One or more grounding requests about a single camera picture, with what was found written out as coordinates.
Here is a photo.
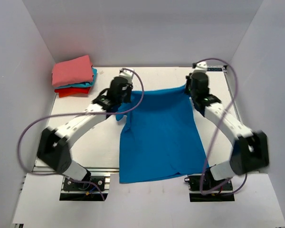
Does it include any purple cable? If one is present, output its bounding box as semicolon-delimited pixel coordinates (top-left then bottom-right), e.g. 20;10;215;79
194;57;247;196
17;67;145;201

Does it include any pink folded t shirt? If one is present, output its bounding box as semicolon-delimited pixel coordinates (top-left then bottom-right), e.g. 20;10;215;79
52;55;94;87

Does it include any blue label sticker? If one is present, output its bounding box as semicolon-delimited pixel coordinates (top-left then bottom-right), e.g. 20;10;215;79
207;67;223;72

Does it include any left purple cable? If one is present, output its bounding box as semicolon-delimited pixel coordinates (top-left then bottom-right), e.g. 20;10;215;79
17;67;145;201

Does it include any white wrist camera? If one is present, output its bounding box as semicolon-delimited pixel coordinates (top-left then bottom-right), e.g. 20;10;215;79
119;68;134;82
192;61;208;73

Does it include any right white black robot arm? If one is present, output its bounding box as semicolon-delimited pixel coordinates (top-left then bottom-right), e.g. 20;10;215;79
185;72;269;190

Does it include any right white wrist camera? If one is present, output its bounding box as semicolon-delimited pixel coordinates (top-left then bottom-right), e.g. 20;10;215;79
192;61;208;73

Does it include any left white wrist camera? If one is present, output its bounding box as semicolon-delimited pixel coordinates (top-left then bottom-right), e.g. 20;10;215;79
119;68;134;82

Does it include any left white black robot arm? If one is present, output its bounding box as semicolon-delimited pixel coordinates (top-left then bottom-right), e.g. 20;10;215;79
37;76;133;190

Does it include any red folded t shirt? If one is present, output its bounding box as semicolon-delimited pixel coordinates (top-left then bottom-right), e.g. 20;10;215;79
54;87;91;98

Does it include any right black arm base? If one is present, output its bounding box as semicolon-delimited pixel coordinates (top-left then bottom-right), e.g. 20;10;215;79
184;175;233;191

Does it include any turquoise folded t shirt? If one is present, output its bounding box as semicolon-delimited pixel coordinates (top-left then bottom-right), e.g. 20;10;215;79
55;67;97;89

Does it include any blue t shirt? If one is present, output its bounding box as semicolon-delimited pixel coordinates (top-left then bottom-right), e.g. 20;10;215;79
116;86;206;183

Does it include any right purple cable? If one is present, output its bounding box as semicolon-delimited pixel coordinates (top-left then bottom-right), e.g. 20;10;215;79
194;57;247;196

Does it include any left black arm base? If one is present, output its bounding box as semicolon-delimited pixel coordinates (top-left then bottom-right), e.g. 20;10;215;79
61;175;110;193

